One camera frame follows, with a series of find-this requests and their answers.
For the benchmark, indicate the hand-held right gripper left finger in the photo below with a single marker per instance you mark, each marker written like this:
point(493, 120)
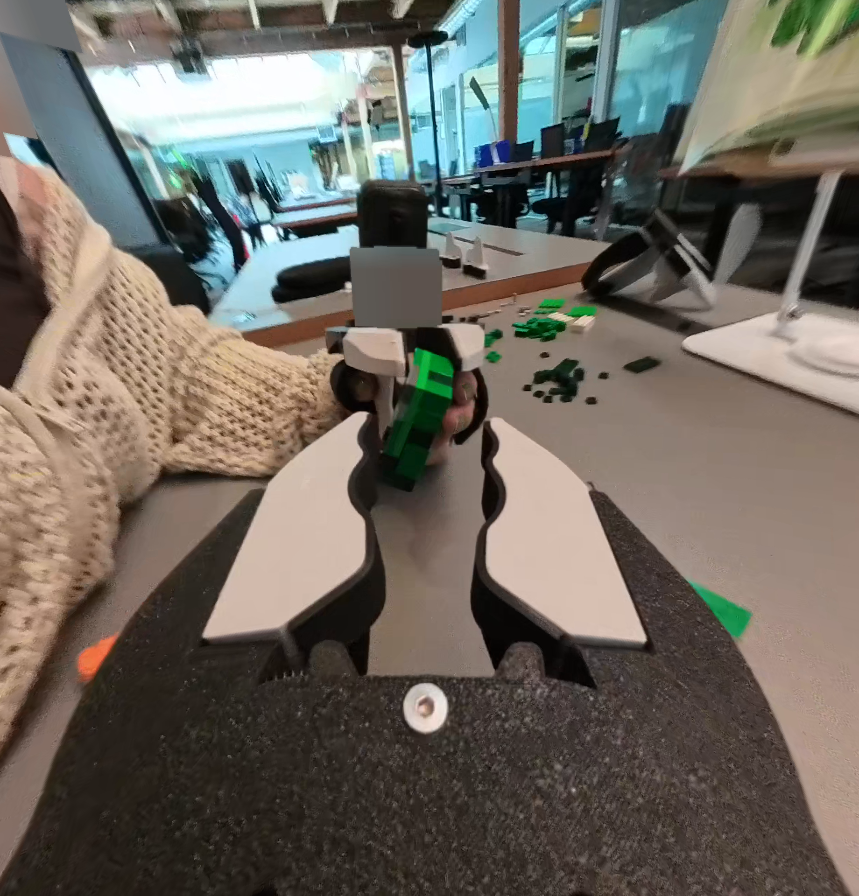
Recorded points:
point(296, 546)

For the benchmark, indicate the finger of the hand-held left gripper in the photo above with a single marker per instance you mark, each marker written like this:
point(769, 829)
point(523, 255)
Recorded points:
point(377, 350)
point(470, 346)

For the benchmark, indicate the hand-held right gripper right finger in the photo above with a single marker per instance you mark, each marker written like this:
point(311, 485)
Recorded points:
point(562, 553)

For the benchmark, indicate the green lego cube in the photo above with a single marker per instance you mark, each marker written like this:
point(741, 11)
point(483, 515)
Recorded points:
point(723, 609)
point(419, 420)

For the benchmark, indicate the small cluster green lego pieces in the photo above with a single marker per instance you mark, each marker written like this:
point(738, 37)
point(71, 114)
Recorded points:
point(492, 346)

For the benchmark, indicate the scattered small black lego pieces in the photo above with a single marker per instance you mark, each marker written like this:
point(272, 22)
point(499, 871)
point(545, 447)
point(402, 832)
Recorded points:
point(471, 320)

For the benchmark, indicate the bright green lego plate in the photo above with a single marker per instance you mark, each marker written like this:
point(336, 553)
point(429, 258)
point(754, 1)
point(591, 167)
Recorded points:
point(582, 311)
point(551, 305)

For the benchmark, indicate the white lego brick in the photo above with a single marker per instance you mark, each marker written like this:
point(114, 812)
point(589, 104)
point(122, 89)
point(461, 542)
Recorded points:
point(582, 324)

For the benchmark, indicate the dark green lego plate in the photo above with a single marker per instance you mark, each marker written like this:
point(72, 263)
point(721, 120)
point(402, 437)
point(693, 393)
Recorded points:
point(643, 364)

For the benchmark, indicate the lego instruction booklet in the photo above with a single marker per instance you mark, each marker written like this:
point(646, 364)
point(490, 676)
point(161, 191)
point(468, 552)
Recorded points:
point(751, 84)

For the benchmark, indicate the white wedge part black base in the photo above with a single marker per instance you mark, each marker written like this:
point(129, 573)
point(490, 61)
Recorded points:
point(450, 253)
point(475, 259)

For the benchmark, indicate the grey table wooden edge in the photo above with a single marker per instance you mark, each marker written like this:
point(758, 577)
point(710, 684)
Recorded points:
point(527, 266)

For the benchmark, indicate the black floor lamp pole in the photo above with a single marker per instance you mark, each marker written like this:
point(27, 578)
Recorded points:
point(433, 112)

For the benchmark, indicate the wooden pillar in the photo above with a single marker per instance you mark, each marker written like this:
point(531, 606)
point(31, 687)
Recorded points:
point(509, 70)

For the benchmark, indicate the black and white device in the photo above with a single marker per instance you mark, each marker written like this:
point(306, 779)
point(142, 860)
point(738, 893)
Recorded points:
point(639, 273)

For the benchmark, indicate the orange brick separator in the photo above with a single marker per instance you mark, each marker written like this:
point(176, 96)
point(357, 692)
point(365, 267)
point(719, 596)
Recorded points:
point(95, 658)

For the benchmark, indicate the white book stand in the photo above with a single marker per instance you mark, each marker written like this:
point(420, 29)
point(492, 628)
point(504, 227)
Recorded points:
point(751, 350)

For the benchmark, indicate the black framed sign stand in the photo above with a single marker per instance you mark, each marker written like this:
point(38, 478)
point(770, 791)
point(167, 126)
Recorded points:
point(86, 140)

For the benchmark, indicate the person's black top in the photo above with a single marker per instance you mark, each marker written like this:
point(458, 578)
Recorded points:
point(9, 294)

